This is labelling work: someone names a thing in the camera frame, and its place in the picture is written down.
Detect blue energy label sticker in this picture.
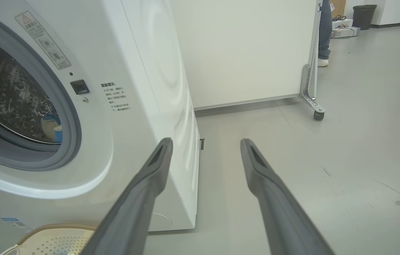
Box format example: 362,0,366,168
1,217,34,234

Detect cream perforated laundry basket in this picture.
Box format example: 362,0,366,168
0,223,97,255

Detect white rolling partition board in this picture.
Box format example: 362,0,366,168
170,0,322,110

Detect round drain filter cover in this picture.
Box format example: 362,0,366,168
150,212,173,229

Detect black trash bin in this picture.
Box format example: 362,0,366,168
353,4,377,30

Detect white front-load washing machine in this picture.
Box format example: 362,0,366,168
0,0,200,245

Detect brown cardboard box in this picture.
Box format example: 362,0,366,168
329,0,347,19

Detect printed text label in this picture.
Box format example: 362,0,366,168
101,82,132,113

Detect person in blue jeans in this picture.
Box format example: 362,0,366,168
318,0,333,67

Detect grey warning sticker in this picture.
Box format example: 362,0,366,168
15,11,72,70

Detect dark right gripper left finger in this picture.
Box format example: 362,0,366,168
79,137,174,255

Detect black door latch socket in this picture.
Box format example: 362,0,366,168
70,79,90,95

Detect perforated steel drum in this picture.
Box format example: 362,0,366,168
0,31,62,144

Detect cream clothes with blue cuffs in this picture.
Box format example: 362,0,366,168
40,114,63,143

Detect white electronic device box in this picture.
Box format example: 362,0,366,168
331,27,361,39
332,18,353,29

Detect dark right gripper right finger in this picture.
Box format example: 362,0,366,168
240,138,335,255

